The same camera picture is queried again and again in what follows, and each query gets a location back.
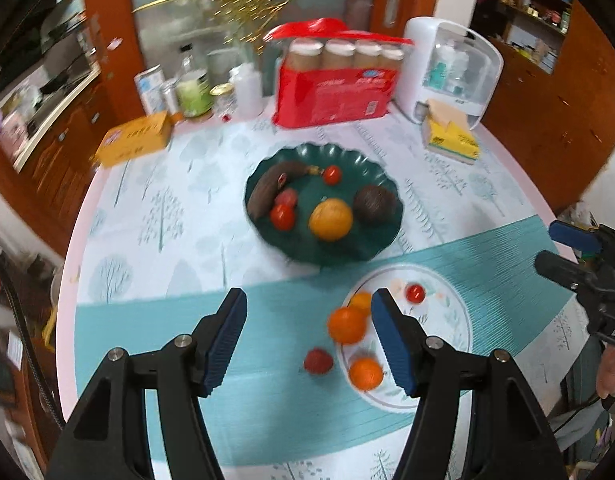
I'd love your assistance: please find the white cosmetics storage box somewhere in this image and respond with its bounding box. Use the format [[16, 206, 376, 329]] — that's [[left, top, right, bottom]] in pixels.
[[395, 16, 504, 125]]

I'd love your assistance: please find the large yellow citrus fruit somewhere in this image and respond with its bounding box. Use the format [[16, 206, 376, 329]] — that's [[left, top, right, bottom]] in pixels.
[[308, 198, 354, 241]]

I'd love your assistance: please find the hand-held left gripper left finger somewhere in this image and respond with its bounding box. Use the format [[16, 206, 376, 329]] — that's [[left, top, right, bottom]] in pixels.
[[46, 287, 249, 480]]

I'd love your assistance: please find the person's right hand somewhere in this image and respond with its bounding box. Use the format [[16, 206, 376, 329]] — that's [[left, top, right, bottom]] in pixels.
[[596, 344, 615, 400]]

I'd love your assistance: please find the dark green scalloped plate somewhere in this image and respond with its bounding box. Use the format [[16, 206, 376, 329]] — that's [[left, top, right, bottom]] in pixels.
[[244, 142, 404, 267]]

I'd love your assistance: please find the small glass jar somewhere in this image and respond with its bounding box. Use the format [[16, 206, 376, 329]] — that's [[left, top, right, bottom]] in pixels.
[[210, 82, 237, 121]]

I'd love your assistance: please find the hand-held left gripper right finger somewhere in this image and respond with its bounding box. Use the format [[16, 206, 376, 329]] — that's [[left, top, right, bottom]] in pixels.
[[371, 287, 564, 480]]

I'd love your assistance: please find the wooden shelf with small items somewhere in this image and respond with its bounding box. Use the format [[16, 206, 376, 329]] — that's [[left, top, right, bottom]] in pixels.
[[487, 0, 575, 76]]

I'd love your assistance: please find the red strawberry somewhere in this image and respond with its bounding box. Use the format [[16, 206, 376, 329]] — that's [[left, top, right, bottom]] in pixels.
[[303, 347, 335, 376]]

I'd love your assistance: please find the overripe brown banana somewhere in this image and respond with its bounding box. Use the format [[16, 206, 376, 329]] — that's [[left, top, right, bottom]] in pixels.
[[248, 161, 328, 221]]

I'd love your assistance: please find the silver metal can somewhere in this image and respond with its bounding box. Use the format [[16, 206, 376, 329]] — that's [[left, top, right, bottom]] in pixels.
[[160, 80, 180, 116]]

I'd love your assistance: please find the white squeeze bottle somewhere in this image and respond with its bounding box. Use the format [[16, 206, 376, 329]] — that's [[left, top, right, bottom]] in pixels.
[[230, 62, 264, 118]]

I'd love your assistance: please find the dark brown avocado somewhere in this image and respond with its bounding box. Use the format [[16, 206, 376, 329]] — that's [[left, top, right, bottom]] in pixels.
[[352, 185, 395, 225]]

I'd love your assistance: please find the yellow cardboard box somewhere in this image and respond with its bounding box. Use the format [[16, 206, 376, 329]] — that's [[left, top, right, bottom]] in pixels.
[[94, 111, 173, 167]]

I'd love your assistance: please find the blue and white carton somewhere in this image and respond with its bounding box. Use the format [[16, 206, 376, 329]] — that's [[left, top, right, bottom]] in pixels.
[[134, 65, 167, 115]]

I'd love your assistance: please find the small orange mandarin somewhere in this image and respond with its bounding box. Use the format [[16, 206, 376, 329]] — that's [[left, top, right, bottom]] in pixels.
[[348, 291, 374, 317]]

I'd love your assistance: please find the red paper cup package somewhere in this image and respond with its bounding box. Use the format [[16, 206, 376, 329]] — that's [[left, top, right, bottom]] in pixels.
[[264, 17, 414, 128]]

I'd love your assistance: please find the grey chair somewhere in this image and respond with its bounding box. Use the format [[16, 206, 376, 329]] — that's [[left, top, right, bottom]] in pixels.
[[555, 330, 615, 453]]

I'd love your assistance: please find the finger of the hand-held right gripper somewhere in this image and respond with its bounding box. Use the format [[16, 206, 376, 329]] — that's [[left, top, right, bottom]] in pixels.
[[535, 251, 604, 307], [548, 220, 615, 267]]

